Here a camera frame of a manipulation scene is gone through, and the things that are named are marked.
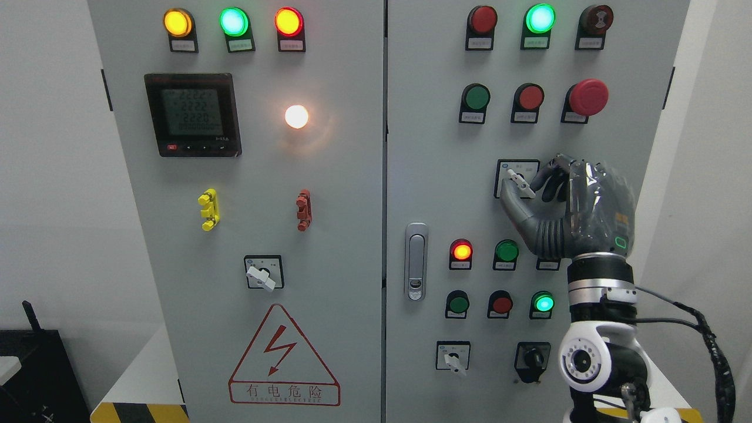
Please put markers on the gray rotary switch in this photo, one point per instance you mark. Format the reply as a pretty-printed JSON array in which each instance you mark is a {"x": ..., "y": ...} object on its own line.
[
  {"x": 453, "y": 356},
  {"x": 520, "y": 172}
]

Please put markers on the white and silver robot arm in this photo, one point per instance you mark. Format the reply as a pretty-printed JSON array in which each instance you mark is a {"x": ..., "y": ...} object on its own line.
[{"x": 599, "y": 354}]

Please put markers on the gray electrical cabinet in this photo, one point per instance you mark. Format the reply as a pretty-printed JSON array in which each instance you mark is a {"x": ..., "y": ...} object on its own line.
[{"x": 382, "y": 82}]

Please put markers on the lit red indicator lamp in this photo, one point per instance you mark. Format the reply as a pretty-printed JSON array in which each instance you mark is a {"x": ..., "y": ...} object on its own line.
[{"x": 460, "y": 255}]

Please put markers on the green push button lower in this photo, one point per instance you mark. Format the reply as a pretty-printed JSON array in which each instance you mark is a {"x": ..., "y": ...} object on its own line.
[{"x": 456, "y": 305}]

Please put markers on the white glowing lamp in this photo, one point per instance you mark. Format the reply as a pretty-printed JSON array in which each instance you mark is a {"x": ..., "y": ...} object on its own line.
[{"x": 296, "y": 116}]

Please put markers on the green indicator lamp middle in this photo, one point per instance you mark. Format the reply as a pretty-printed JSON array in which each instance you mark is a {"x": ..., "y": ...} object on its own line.
[{"x": 506, "y": 255}]

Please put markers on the green indicator lamp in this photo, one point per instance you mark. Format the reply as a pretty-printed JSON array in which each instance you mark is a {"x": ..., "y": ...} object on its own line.
[
  {"x": 538, "y": 22},
  {"x": 237, "y": 30},
  {"x": 506, "y": 255}
]

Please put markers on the green push button upper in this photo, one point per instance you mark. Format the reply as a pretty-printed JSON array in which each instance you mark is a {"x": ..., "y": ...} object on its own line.
[{"x": 473, "y": 104}]

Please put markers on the red push button lower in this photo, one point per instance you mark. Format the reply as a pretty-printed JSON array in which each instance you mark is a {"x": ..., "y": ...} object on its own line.
[{"x": 499, "y": 305}]

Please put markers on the red push button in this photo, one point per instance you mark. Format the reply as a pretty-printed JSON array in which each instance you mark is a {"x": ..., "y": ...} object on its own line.
[
  {"x": 499, "y": 305},
  {"x": 526, "y": 103}
]

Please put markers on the red high voltage warning sticker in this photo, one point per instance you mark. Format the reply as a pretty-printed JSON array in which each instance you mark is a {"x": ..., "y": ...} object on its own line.
[{"x": 281, "y": 367}]

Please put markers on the lit green push button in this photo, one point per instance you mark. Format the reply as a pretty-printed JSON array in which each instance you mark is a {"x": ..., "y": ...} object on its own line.
[{"x": 541, "y": 306}]

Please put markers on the red push button upper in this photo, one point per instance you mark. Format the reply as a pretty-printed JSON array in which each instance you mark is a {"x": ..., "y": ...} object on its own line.
[{"x": 526, "y": 103}]

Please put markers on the digital power meter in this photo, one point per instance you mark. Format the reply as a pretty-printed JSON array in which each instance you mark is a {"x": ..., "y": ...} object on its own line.
[{"x": 194, "y": 115}]

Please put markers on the red-orange indicator lamp top left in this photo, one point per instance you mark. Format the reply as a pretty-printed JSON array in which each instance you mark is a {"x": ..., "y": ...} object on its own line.
[{"x": 289, "y": 24}]

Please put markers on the red indicator lamp top right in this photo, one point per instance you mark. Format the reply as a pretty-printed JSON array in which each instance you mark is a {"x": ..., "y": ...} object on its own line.
[{"x": 480, "y": 28}]

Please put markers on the green indicator lamp top left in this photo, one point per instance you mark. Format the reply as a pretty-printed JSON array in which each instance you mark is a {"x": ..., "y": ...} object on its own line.
[{"x": 237, "y": 30}]

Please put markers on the red emergency stop button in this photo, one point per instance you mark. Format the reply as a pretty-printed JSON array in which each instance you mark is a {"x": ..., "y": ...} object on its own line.
[{"x": 583, "y": 100}]

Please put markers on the green indicator lamp top right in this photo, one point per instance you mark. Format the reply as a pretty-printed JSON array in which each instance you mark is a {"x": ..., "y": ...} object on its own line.
[{"x": 538, "y": 22}]

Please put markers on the yellow indicator lamp top left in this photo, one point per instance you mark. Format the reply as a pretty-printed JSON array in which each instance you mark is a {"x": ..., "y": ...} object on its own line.
[{"x": 181, "y": 31}]

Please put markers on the dark red buzzer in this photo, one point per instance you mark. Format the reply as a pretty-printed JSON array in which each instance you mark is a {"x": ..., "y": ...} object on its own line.
[{"x": 594, "y": 22}]

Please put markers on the black box with antenna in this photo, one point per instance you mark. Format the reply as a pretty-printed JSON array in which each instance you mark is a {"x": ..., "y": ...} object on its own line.
[{"x": 44, "y": 389}]

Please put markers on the silver door latch handle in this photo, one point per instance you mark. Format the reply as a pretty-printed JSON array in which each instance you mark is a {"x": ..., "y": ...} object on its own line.
[{"x": 416, "y": 236}]

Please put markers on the red toggle handle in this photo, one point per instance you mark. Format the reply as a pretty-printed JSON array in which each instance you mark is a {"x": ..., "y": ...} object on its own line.
[{"x": 304, "y": 214}]

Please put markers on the left door rotary switch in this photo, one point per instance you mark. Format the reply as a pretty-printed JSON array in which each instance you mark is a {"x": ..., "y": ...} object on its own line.
[{"x": 264, "y": 272}]

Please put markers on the yellow toggle handle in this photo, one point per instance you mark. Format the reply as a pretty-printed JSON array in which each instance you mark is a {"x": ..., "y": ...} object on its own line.
[{"x": 209, "y": 209}]

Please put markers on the black key selector switch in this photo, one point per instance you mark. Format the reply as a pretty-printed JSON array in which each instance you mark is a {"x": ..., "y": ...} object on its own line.
[{"x": 531, "y": 360}]

